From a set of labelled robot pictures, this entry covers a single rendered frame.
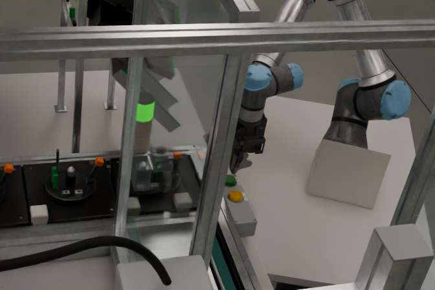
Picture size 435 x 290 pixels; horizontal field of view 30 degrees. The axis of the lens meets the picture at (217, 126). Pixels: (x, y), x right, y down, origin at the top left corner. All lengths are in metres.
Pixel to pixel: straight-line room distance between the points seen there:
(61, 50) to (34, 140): 1.64
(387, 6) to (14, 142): 3.68
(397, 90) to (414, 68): 2.70
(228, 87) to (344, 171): 1.37
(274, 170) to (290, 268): 0.43
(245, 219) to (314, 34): 1.26
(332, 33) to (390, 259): 0.31
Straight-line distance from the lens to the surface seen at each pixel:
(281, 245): 2.43
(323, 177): 2.57
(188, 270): 1.10
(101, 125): 2.75
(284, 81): 2.25
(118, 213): 2.15
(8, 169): 2.25
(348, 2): 2.44
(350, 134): 2.56
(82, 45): 1.04
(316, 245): 2.46
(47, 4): 5.17
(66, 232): 2.23
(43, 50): 1.04
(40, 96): 2.87
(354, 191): 2.60
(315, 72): 4.87
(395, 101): 2.49
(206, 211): 1.37
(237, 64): 1.20
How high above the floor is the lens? 2.53
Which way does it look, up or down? 36 degrees down
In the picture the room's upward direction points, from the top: 10 degrees clockwise
